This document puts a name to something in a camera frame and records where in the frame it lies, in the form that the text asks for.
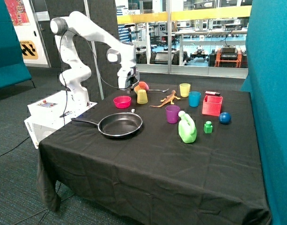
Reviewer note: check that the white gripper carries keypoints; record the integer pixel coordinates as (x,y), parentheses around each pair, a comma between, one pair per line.
(128,78)

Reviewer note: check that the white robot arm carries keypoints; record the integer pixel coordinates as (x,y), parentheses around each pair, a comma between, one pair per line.
(123,53)

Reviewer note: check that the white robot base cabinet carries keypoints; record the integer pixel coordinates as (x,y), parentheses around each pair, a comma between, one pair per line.
(49,114)

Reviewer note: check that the pink plastic bowl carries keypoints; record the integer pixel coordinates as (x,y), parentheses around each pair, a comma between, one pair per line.
(122,102)

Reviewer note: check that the red yellow peach toy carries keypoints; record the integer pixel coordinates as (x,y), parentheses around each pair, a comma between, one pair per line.
(141,86)

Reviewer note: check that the yellow upside-down cup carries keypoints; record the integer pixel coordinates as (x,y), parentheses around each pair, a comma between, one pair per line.
(142,97)

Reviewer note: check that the orange toy lizard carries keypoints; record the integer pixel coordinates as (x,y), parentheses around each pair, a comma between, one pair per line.
(169,99)

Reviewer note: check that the black frying pan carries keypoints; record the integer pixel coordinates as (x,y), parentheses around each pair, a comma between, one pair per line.
(117,125)

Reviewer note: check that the purple plastic cup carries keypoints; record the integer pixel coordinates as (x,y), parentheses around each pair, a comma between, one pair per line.
(172,113)

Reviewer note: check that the yellow upright cup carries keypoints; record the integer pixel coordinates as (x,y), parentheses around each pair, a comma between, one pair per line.
(184,89)

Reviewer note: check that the blue plastic cup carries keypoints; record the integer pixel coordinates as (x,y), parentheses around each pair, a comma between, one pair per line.
(194,98)

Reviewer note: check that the green toy jug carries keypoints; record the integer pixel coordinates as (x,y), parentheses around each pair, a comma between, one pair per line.
(186,128)

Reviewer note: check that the red marker pen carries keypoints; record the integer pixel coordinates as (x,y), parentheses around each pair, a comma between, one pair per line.
(212,93)

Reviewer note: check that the black tablecloth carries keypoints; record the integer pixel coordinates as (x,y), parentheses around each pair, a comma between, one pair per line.
(155,178)

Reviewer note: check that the red open box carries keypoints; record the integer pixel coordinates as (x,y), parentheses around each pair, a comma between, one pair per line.
(212,105)

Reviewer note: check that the green toy block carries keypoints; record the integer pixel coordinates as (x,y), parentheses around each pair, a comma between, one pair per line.
(208,127)

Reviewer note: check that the yellow black sign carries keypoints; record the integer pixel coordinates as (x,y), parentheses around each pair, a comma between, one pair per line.
(28,49)

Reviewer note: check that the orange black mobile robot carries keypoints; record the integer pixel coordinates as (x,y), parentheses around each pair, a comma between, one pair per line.
(228,56)

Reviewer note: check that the blue ball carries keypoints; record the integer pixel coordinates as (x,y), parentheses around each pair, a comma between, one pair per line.
(225,118)

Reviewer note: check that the teal sofa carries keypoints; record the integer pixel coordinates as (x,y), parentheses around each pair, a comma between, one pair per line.
(12,67)

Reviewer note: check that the red wall poster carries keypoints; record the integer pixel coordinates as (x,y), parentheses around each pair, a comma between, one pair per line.
(17,12)

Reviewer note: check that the teal partition wall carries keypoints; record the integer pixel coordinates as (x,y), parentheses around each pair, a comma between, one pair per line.
(266,45)

